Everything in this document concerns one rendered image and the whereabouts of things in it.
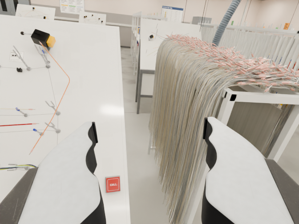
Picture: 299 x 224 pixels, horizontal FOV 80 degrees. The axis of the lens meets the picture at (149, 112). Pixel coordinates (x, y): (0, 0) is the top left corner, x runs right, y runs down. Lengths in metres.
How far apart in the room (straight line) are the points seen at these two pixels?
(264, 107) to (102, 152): 0.82
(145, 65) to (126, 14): 8.30
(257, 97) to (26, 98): 0.88
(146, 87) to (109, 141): 2.59
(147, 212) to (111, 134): 1.32
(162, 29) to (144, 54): 0.64
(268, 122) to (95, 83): 0.85
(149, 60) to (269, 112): 2.56
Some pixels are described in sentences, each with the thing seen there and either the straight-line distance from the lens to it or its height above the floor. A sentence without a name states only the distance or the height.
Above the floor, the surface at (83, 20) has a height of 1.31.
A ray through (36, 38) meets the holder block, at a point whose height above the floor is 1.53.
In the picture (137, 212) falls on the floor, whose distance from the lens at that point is 1.97.
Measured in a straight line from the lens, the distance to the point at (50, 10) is 7.80.
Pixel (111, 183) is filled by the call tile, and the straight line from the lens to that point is 0.72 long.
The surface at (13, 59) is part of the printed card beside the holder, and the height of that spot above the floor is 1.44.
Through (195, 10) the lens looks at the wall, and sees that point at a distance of 12.10.
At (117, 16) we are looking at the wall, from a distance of 11.41.
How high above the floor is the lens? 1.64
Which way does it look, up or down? 27 degrees down
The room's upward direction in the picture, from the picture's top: 7 degrees clockwise
